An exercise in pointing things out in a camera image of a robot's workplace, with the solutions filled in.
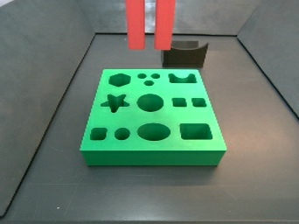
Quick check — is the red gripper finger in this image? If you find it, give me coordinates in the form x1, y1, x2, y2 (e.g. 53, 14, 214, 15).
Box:
126, 0, 146, 49
154, 0, 175, 50

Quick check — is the dark grey curved block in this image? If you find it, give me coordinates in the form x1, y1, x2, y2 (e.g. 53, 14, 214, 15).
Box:
162, 40, 210, 68

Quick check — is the green shape sorter block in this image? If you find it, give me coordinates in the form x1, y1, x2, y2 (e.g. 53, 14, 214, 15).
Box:
81, 69, 228, 165

